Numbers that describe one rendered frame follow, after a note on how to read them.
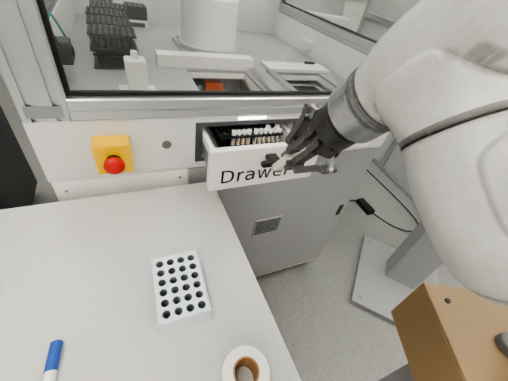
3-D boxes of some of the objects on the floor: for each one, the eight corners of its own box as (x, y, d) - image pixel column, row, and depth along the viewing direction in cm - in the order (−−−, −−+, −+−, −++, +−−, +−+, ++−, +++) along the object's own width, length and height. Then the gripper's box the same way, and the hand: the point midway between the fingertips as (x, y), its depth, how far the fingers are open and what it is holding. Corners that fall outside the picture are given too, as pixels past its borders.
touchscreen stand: (441, 349, 127) (721, 193, 60) (349, 302, 137) (502, 125, 70) (434, 270, 163) (605, 117, 96) (362, 237, 173) (472, 79, 107)
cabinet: (316, 265, 151) (384, 146, 99) (114, 329, 110) (49, 184, 58) (252, 165, 213) (273, 60, 160) (108, 182, 172) (73, 48, 120)
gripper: (382, 156, 38) (298, 193, 60) (357, 76, 40) (285, 139, 62) (342, 162, 35) (269, 198, 57) (317, 75, 38) (256, 141, 59)
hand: (285, 162), depth 56 cm, fingers closed
